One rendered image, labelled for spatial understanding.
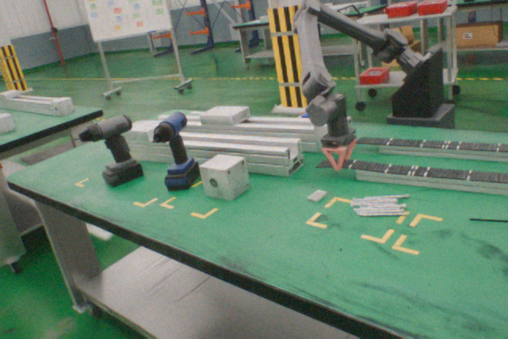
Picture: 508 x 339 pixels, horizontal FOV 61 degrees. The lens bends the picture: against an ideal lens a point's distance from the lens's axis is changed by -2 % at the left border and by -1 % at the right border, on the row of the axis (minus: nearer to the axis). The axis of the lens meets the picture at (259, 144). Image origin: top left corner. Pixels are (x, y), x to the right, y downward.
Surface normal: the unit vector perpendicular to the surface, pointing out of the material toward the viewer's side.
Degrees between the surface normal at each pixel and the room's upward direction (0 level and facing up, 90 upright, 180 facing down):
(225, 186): 90
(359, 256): 0
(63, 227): 90
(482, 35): 90
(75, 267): 90
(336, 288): 0
